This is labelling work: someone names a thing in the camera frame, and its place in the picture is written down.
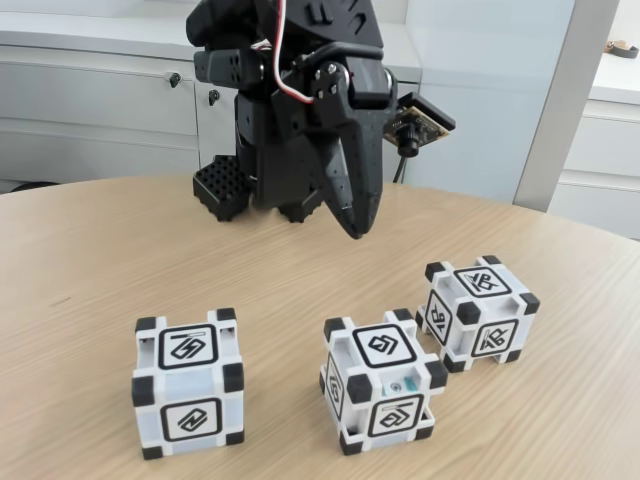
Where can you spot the white cube with angular-letter symbol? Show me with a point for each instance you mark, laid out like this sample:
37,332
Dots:
492,340

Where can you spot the grey partition post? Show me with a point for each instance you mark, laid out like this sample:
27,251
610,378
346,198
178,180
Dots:
560,125

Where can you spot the white cube with nested-squares symbol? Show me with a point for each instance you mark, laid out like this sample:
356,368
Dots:
395,415

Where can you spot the white drawer unit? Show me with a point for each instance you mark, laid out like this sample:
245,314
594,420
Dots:
600,150

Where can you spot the black cabinet lock key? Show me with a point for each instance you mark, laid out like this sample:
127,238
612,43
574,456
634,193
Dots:
214,97
173,80

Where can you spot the black gripper camera module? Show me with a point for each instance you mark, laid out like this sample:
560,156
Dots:
420,122

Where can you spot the white cube with bolt symbol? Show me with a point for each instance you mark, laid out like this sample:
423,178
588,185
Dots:
190,420

